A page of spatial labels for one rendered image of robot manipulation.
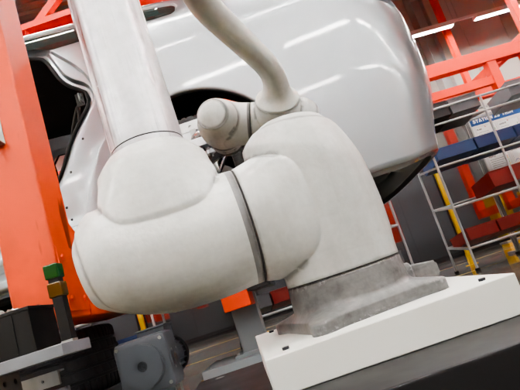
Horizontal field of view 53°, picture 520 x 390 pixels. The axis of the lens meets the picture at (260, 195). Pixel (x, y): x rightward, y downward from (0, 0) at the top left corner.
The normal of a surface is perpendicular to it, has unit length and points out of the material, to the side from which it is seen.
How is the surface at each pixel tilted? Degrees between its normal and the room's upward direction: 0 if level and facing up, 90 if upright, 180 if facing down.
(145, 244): 91
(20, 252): 90
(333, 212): 93
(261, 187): 77
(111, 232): 71
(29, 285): 90
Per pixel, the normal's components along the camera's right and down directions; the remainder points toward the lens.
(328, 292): -0.41, -0.11
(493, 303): 0.04, -0.22
